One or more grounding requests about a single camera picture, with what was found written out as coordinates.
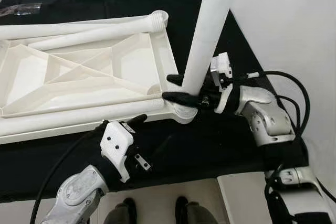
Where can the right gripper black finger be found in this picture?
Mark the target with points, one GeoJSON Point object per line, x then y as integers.
{"type": "Point", "coordinates": [178, 98]}
{"type": "Point", "coordinates": [174, 80]}

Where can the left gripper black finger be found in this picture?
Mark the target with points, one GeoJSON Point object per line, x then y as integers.
{"type": "Point", "coordinates": [137, 119]}

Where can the white plastic children table top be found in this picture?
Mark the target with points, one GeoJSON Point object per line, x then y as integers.
{"type": "Point", "coordinates": [79, 85]}

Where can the long clear tape strip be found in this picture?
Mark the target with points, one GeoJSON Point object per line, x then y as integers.
{"type": "Point", "coordinates": [21, 9]}

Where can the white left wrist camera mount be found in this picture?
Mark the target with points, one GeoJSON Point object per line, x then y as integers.
{"type": "Point", "coordinates": [115, 142]}

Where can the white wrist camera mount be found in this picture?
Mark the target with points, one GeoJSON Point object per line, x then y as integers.
{"type": "Point", "coordinates": [221, 66]}
{"type": "Point", "coordinates": [115, 142]}

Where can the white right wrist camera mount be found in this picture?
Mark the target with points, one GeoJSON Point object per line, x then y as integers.
{"type": "Point", "coordinates": [221, 66]}

